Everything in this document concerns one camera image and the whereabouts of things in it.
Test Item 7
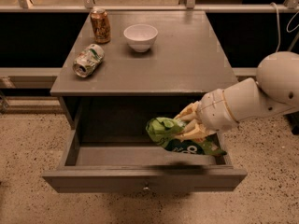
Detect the white cable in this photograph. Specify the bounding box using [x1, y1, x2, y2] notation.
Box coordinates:
[269, 2, 299, 53]

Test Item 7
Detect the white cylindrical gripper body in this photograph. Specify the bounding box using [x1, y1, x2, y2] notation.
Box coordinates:
[197, 89, 238, 132]

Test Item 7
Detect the white ceramic bowl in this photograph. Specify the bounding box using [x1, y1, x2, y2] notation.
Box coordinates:
[123, 24, 158, 52]

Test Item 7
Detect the grey wooden cabinet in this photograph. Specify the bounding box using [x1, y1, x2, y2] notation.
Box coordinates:
[50, 9, 244, 130]

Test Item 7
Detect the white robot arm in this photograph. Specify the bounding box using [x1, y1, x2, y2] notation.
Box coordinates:
[176, 51, 299, 140]

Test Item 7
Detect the lying green white can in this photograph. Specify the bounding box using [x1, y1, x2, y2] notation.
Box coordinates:
[73, 44, 105, 77]

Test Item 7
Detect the upright orange soda can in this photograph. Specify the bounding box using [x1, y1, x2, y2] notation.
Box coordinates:
[90, 8, 111, 44]

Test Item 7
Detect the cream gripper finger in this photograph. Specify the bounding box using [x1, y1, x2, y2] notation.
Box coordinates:
[175, 101, 200, 122]
[175, 119, 215, 141]

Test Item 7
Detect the open grey top drawer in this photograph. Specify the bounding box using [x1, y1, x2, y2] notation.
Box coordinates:
[42, 96, 248, 194]

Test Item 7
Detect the green rice chip bag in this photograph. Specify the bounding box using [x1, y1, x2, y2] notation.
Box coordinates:
[146, 117, 227, 157]

